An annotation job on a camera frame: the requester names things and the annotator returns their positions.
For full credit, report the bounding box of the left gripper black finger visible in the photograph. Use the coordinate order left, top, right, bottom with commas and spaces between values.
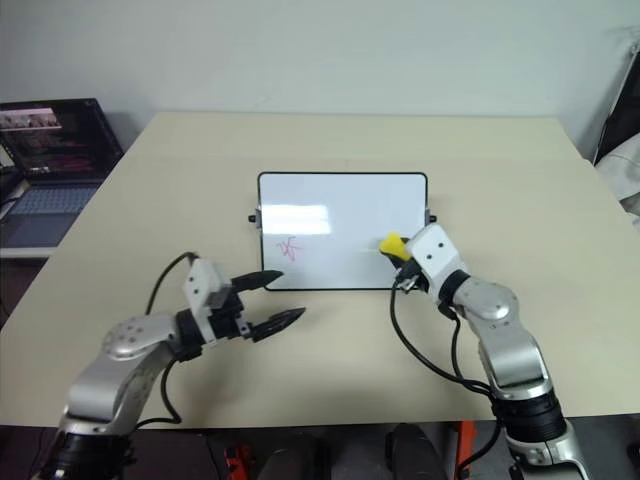
231, 269, 286, 294
248, 306, 307, 344

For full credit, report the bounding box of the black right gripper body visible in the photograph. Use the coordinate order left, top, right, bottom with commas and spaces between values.
392, 249, 430, 296

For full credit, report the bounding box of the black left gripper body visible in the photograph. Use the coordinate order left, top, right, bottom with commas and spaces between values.
208, 283, 251, 343

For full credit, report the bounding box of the yellow eraser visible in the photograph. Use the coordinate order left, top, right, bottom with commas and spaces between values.
378, 230, 409, 259

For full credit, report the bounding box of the black-framed tabletop whiteboard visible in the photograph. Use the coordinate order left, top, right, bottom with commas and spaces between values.
247, 171, 437, 293

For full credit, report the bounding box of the dark rounded shape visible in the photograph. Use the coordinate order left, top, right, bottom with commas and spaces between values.
385, 422, 454, 480

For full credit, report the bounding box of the white cloth bundle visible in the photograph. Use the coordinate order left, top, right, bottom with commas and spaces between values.
594, 133, 640, 227

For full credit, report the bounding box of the open grey laptop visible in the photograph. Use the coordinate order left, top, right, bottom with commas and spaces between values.
0, 97, 126, 250

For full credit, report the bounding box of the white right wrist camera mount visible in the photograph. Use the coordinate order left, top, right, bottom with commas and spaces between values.
406, 223, 472, 307

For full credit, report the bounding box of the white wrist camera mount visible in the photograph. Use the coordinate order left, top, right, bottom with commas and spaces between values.
181, 257, 234, 317
406, 223, 472, 307

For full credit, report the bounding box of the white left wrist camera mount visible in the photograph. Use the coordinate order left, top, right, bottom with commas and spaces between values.
181, 257, 234, 317

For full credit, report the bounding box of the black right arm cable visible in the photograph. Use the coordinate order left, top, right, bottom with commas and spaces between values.
389, 272, 507, 401

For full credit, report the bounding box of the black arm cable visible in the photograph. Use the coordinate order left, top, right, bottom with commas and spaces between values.
389, 272, 507, 401
136, 251, 202, 431

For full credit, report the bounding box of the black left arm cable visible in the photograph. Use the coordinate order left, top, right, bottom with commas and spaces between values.
136, 251, 202, 431

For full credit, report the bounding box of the orange frame piece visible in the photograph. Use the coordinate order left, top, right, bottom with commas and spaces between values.
454, 420, 479, 480
223, 443, 254, 480

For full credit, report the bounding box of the black panel with frame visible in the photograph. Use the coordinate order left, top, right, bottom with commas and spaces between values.
591, 27, 640, 167

